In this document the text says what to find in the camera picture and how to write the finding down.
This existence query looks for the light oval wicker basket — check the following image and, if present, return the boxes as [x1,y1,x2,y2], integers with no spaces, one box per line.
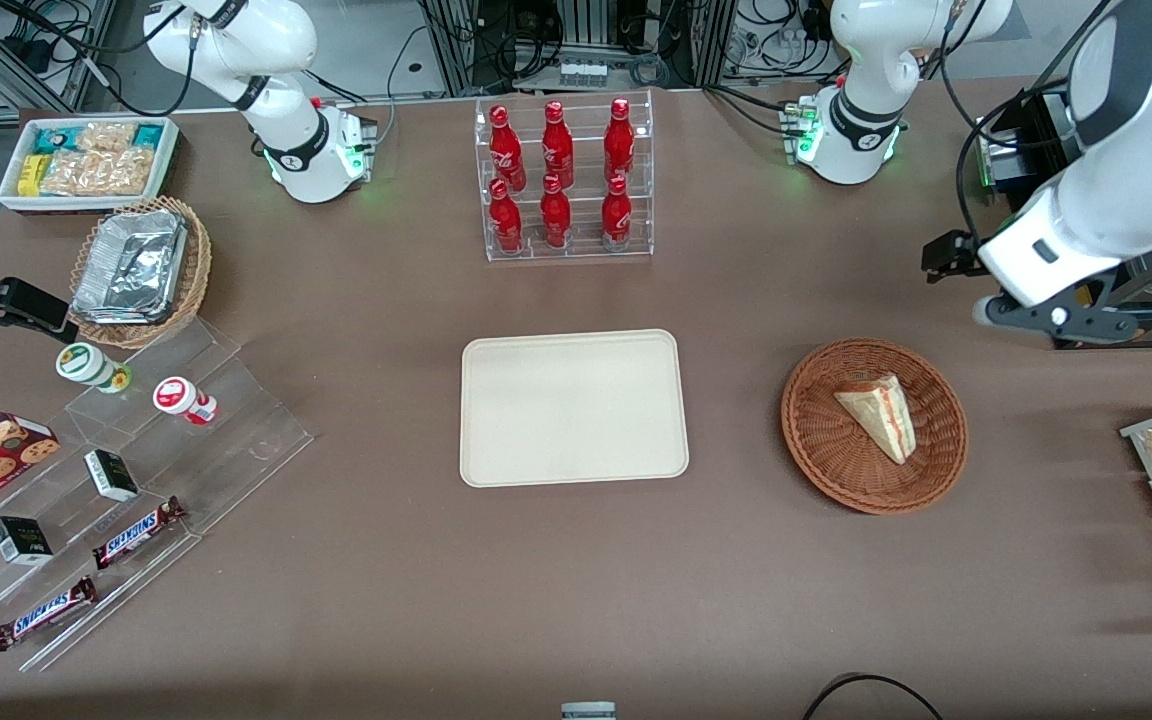
[68,196,213,350]

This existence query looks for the wrapped triangular sandwich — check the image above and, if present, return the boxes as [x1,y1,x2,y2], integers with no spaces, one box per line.
[833,374,915,466]

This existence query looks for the brown round wicker basket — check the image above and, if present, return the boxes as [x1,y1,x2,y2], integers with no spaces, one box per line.
[781,338,969,516]

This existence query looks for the cream rectangular tray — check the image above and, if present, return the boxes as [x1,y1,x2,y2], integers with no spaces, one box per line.
[460,329,690,489]

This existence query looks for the green lid yogurt cup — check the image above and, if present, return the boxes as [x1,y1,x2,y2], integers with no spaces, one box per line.
[55,342,133,395]

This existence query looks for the black control box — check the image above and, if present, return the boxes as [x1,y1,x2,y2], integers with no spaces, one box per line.
[976,90,1079,198]

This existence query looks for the stacked foil containers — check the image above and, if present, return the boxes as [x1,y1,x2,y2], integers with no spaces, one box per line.
[72,209,189,327]

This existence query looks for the white rectangular snack bin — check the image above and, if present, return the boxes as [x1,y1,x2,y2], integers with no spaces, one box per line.
[0,116,181,215]

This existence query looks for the red lid yogurt cup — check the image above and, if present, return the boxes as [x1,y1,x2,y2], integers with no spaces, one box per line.
[152,375,220,427]

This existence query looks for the small black carton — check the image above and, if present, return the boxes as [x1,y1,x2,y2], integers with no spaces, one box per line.
[83,448,141,504]
[0,515,55,568]

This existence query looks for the clear acrylic step shelf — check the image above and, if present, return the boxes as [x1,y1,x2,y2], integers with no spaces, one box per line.
[0,317,316,674]

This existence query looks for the Snickers chocolate bar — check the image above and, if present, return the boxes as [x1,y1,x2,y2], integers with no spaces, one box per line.
[91,495,188,572]
[0,574,100,654]

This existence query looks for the red cola bottle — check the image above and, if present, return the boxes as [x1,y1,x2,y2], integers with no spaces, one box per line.
[489,105,527,193]
[603,97,636,185]
[600,175,633,252]
[539,174,573,250]
[488,179,524,255]
[541,101,575,191]

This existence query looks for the clear acrylic bottle rack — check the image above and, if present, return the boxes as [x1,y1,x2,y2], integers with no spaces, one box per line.
[474,89,656,264]

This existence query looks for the aluminium profile rack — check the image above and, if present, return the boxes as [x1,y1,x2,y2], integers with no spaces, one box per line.
[416,0,739,98]

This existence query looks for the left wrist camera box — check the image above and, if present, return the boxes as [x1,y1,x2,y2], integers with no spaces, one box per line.
[921,229,983,286]

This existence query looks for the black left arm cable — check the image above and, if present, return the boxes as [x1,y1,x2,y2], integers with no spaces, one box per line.
[936,0,1119,244]

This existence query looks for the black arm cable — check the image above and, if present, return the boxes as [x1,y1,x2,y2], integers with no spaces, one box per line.
[0,0,199,118]
[936,0,1119,244]

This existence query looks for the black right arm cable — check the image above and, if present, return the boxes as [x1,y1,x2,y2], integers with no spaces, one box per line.
[0,0,199,118]

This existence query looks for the aluminium profile frame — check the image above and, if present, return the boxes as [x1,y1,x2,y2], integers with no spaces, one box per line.
[0,0,119,113]

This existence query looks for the black looped cable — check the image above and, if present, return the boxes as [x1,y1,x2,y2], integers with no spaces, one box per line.
[800,672,944,720]

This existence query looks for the thin black cable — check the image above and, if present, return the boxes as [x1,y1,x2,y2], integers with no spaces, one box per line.
[374,24,437,136]

